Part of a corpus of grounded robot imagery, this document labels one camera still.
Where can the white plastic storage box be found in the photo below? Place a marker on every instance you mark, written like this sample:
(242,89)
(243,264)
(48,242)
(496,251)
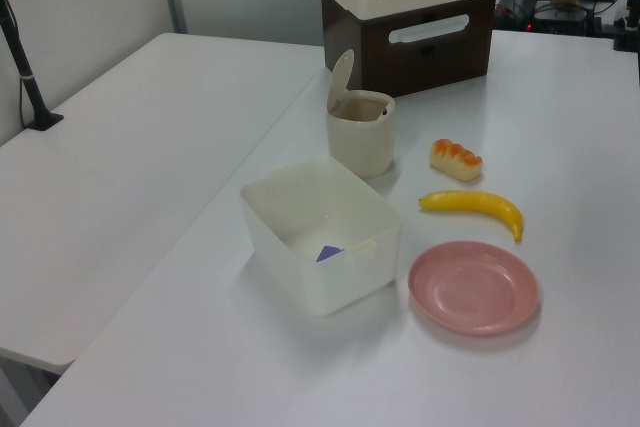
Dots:
(350,279)

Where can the toy bread loaf orange glaze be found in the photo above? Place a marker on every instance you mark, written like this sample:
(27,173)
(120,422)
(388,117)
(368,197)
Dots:
(456,159)

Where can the black equipment bracket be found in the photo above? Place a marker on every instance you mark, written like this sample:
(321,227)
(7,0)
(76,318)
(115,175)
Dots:
(627,22)

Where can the yellow toy banana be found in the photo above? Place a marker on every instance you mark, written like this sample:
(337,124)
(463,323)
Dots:
(475,202)

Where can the black electronics unit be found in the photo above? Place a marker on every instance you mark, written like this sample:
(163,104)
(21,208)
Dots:
(555,18)

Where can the pink plastic plate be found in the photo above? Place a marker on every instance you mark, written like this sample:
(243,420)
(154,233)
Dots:
(472,287)

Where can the black camera pole with clamp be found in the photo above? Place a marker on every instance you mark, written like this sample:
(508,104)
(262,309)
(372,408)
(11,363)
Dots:
(20,62)

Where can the cream mini trash can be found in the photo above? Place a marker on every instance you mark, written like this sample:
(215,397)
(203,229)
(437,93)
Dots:
(360,147)

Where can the brown drawer base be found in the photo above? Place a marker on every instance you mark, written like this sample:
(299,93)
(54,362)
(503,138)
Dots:
(425,59)

